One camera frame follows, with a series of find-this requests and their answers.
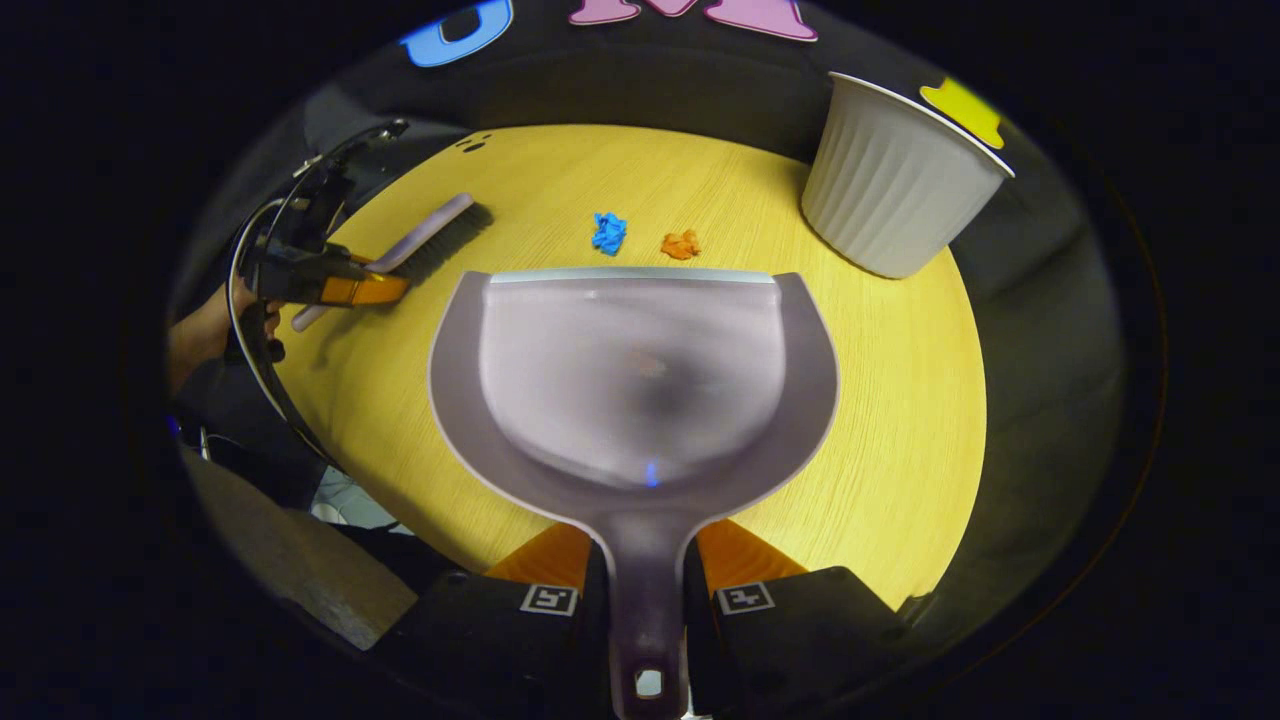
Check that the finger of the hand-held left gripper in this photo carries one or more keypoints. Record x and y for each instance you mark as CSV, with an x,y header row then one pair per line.
x,y
365,291

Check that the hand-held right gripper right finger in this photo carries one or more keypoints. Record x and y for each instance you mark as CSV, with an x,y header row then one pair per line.
x,y
697,630

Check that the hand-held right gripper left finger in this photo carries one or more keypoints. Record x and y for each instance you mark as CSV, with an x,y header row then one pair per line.
x,y
596,620

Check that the lilac plastic dustpan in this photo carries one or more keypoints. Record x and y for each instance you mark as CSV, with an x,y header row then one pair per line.
x,y
630,380

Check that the blue paper scrap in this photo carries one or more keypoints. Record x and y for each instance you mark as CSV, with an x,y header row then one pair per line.
x,y
609,233

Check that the orange paper scrap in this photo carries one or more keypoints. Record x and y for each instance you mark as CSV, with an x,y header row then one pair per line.
x,y
680,245

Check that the white ribbed garbage bin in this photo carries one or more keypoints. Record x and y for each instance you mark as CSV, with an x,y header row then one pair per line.
x,y
890,190

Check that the yellow wooden desktop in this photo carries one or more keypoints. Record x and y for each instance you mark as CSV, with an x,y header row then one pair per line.
x,y
900,400

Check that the white patterned object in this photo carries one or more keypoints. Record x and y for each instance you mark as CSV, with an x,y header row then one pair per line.
x,y
345,505

